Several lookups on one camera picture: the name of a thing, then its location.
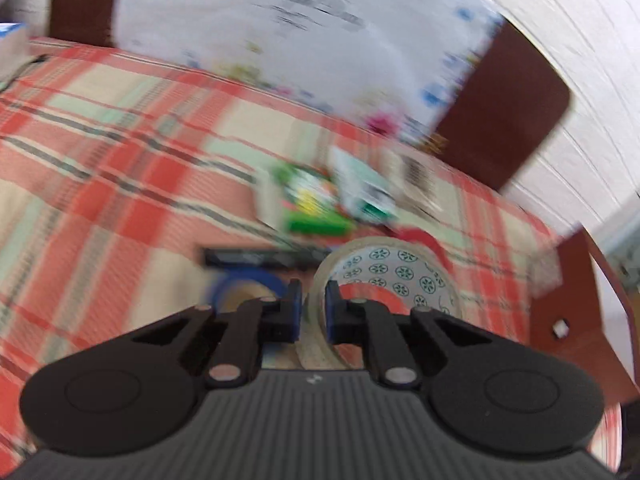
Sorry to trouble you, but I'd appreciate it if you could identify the white green small package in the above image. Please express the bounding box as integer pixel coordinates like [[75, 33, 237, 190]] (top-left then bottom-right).
[[328, 146, 396, 226]]

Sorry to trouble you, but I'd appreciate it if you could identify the clear patterned tape roll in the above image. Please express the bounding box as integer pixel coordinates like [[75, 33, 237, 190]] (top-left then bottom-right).
[[296, 236, 463, 370]]

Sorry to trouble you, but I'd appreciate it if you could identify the brown wooden headboard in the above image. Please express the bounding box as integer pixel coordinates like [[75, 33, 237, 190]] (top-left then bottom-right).
[[49, 0, 570, 191]]

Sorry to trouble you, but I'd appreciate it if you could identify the plaid bed sheet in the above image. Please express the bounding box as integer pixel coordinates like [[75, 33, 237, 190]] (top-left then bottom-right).
[[1, 40, 554, 479]]

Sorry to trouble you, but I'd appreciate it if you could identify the cotton swabs bag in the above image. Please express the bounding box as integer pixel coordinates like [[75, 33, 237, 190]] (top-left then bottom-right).
[[382, 150, 442, 219]]

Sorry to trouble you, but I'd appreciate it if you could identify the floral plastic pillow bag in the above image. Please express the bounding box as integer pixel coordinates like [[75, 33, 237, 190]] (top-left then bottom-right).
[[112, 0, 503, 145]]

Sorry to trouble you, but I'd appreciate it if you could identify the blue tissue box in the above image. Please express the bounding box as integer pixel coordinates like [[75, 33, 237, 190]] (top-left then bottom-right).
[[0, 22, 30, 84]]

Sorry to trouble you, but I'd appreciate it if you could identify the green packaged box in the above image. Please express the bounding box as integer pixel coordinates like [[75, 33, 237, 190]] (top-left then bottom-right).
[[254, 162, 354, 237]]

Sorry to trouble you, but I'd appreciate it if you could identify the brown cardboard box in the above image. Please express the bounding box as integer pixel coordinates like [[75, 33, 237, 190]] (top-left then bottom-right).
[[528, 228, 639, 406]]

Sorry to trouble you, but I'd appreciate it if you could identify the blue tape roll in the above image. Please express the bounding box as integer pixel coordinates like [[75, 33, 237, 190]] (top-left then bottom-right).
[[205, 268, 288, 313]]

